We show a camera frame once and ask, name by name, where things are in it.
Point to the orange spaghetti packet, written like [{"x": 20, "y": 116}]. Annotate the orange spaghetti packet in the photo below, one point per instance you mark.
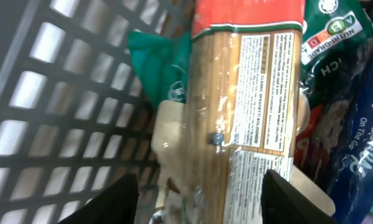
[{"x": 241, "y": 109}]

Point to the green Nescafe 3-in-1 bag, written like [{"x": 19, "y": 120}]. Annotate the green Nescafe 3-in-1 bag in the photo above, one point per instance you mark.
[{"x": 331, "y": 29}]

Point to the beige brown snack pouch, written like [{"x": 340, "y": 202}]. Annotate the beige brown snack pouch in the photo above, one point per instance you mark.
[{"x": 167, "y": 147}]

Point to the grey plastic basket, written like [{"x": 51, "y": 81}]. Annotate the grey plastic basket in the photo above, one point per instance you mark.
[{"x": 73, "y": 115}]

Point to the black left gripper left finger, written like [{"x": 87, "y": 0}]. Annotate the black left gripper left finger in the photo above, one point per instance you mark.
[{"x": 115, "y": 205}]

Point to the Kleenex tissue multipack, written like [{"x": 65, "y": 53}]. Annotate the Kleenex tissue multipack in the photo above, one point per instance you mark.
[{"x": 349, "y": 180}]

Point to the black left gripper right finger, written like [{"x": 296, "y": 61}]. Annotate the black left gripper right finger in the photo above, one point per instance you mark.
[{"x": 282, "y": 203}]

